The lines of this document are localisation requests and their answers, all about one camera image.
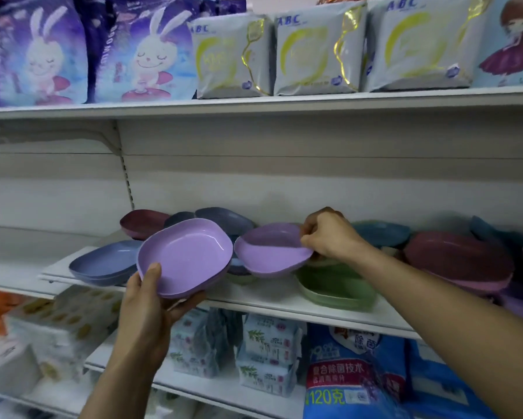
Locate purple rabbit print packet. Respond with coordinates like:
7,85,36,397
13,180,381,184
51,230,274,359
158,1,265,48
80,0,247,104
0,0,89,107

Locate light green plastic plate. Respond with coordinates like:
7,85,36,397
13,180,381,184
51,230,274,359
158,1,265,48
296,260,378,313

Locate periwinkle blue plastic plate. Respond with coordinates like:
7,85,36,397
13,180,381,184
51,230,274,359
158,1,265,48
68,239,144,287

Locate dark blue plastic plate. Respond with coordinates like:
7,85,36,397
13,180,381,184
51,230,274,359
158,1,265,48
164,211,197,230
195,207,258,241

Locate dark teal plastic plate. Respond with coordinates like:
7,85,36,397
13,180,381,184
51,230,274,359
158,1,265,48
469,216,523,260

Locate light blue girl print packet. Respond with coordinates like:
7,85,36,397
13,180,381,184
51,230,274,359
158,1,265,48
471,0,523,88

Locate white wipes pack green leaves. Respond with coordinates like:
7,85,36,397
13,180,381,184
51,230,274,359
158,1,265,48
235,347,299,398
242,313,307,367
167,306,245,380

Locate person's left hand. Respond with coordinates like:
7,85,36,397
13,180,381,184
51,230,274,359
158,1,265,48
112,262,208,368

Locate person's right forearm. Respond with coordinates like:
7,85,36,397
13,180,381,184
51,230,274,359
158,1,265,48
348,242,523,419

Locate orange packet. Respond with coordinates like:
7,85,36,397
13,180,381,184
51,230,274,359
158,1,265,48
0,288,31,337

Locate plain white tissue pack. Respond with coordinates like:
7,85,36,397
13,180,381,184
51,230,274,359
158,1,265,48
0,338,41,400

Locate person's left forearm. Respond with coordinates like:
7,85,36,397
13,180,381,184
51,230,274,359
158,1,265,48
78,347,170,419

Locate person's right hand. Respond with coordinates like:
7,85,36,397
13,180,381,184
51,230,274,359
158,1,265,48
300,207,372,262

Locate grey packet yellow swirl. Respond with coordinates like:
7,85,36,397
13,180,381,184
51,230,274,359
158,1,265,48
361,0,489,93
188,13,276,100
273,1,369,97

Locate blue detergent bag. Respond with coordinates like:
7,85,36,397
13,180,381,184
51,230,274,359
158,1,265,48
303,323,411,419
402,339,500,419

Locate dusty pink plastic plate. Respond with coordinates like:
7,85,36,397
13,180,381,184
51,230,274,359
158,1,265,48
403,231,516,296

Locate light purple plastic plate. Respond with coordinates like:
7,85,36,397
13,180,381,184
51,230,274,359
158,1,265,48
234,222,314,279
137,218,234,299

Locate white slotted shelf upright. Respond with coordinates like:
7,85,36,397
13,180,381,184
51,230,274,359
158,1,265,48
112,120,135,211

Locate white tissue pack yellow print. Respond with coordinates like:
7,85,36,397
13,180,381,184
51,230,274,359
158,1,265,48
3,285,124,382

